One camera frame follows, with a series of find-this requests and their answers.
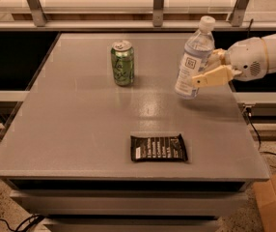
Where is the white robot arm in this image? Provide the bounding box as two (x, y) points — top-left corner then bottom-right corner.
(190, 34), (276, 88)

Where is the black cable left floor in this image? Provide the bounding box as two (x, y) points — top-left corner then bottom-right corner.
(0, 214), (45, 232)

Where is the blue plastic water bottle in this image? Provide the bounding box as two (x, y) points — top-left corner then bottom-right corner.
(175, 15), (215, 100)

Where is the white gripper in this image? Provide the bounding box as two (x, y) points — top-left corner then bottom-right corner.
(191, 38), (268, 88)

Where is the white shelf with metal brackets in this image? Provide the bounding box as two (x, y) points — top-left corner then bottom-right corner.
(0, 0), (276, 31)

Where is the black snack bar wrapper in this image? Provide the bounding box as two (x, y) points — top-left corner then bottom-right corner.
(130, 134), (188, 162)

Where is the green soda can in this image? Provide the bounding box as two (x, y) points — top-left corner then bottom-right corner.
(111, 40), (134, 86)

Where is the black cable right floor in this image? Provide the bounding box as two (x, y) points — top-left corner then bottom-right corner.
(245, 108), (276, 166)

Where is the grey drawer cabinet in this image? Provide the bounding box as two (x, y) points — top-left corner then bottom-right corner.
(0, 34), (269, 232)

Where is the cardboard box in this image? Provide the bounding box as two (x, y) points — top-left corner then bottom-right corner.
(253, 171), (276, 232)

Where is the black cable floor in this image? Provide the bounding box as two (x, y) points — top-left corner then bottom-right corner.
(0, 214), (45, 232)
(245, 108), (276, 166)

